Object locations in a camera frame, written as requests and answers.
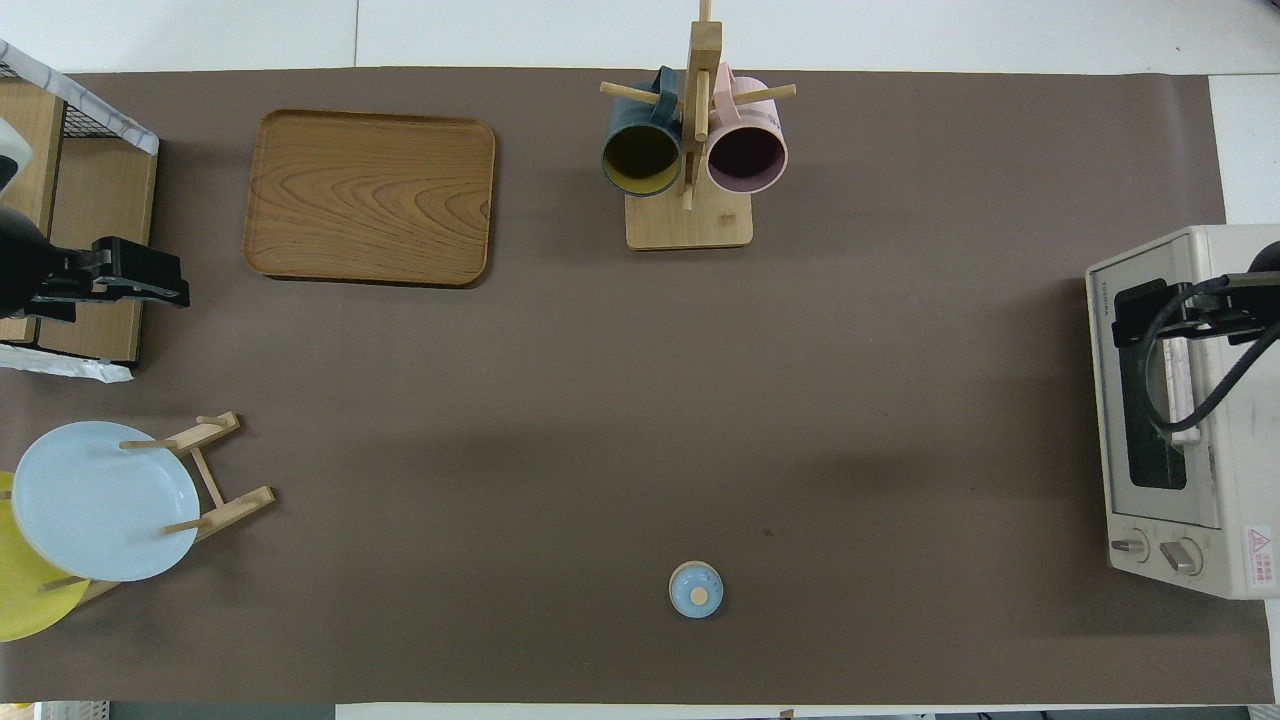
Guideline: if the pink mug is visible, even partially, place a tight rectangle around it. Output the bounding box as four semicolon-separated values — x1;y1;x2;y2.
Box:
706;63;790;196

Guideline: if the dark blue mug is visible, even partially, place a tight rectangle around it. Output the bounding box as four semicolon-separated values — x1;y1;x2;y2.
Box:
601;67;685;198

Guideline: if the beige toaster oven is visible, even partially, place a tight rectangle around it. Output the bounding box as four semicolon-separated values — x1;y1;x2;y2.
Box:
1086;224;1280;601

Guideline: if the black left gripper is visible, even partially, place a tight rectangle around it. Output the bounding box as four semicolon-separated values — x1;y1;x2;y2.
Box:
0;205;191;323

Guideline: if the wooden serving tray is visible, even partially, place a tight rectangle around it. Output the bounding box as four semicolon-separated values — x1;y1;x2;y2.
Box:
243;108;497;289

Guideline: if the wire basket wooden shelf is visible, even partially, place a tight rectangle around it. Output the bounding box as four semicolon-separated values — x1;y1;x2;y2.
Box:
0;40;161;386

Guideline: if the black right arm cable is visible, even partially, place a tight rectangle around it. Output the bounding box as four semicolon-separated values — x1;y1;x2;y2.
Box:
1145;275;1280;437

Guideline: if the wooden mug tree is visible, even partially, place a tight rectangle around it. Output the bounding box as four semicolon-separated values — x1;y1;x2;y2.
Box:
600;0;798;251

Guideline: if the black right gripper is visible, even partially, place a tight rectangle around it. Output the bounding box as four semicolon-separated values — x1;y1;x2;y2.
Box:
1113;240;1280;350

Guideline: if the light blue plate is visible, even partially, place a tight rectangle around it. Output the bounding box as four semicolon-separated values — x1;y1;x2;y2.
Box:
11;421;201;583

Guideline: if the yellow plate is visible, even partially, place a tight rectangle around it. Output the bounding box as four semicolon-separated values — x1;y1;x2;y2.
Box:
0;470;91;643

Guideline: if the wooden plate rack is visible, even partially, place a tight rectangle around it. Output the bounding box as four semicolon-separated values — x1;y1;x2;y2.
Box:
40;411;276;606

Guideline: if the blue call bell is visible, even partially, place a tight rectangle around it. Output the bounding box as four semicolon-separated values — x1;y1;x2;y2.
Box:
668;560;725;620

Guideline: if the brown table mat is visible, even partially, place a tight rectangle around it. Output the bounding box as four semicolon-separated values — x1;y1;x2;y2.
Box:
0;68;1273;706

